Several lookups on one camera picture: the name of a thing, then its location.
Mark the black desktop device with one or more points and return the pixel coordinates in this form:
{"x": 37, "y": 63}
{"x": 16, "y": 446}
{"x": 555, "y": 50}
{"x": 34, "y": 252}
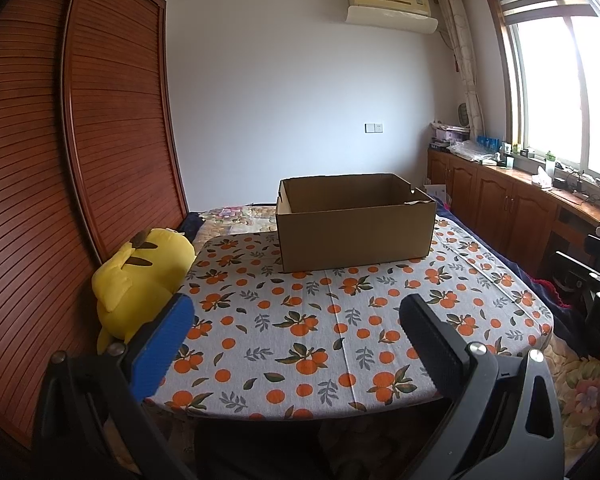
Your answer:
{"x": 569, "y": 182}

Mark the wall air conditioner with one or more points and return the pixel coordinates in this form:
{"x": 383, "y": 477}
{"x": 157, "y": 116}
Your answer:
{"x": 392, "y": 10}

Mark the white paper bag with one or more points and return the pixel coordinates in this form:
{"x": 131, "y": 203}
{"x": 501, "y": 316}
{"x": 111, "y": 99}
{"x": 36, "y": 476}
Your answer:
{"x": 435, "y": 194}

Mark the small desk fan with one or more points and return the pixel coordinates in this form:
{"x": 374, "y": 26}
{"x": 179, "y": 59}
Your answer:
{"x": 464, "y": 115}

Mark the orange-print tablecloth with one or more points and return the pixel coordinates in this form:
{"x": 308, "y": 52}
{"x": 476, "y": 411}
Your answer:
{"x": 305, "y": 340}

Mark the row of blue bottles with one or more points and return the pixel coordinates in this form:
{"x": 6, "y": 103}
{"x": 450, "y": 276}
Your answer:
{"x": 489, "y": 143}

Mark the yellow plush toy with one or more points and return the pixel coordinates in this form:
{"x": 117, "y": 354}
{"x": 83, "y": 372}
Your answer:
{"x": 140, "y": 275}

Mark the wooden cabinet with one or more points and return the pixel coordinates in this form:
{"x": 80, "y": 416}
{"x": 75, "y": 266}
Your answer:
{"x": 494, "y": 205}

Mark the cardboard box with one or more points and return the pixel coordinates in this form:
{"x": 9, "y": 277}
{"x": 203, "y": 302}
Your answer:
{"x": 355, "y": 230}

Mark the clear plastic bag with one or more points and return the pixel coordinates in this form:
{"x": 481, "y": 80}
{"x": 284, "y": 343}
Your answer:
{"x": 472, "y": 151}

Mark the small green-cap bottle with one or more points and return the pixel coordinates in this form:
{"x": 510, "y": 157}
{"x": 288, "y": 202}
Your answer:
{"x": 549, "y": 162}

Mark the floral bedspread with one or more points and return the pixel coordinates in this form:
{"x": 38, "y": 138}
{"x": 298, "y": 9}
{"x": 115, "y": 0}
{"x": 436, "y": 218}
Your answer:
{"x": 240, "y": 217}

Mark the window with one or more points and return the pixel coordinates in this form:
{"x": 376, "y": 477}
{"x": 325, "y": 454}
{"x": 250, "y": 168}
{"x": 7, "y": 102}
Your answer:
{"x": 564, "y": 85}

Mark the wooden louvered wardrobe door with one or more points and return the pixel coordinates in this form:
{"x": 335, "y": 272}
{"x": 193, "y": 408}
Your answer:
{"x": 20, "y": 185}
{"x": 122, "y": 120}

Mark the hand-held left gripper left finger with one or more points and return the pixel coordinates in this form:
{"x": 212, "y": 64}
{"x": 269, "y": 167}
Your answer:
{"x": 162, "y": 347}

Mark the white wall switch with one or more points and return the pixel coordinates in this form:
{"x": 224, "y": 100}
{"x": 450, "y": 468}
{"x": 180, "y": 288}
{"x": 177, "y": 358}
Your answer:
{"x": 374, "y": 127}

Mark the patterned curtain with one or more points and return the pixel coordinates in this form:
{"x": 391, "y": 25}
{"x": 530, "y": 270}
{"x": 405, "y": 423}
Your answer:
{"x": 462, "y": 60}

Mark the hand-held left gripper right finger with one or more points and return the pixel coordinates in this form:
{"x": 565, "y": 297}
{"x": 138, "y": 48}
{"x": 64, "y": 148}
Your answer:
{"x": 429, "y": 345}

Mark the purple and white box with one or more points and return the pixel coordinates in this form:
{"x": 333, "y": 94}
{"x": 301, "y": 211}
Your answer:
{"x": 450, "y": 134}

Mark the white tissue pack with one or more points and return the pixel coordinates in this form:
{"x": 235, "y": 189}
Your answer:
{"x": 541, "y": 179}

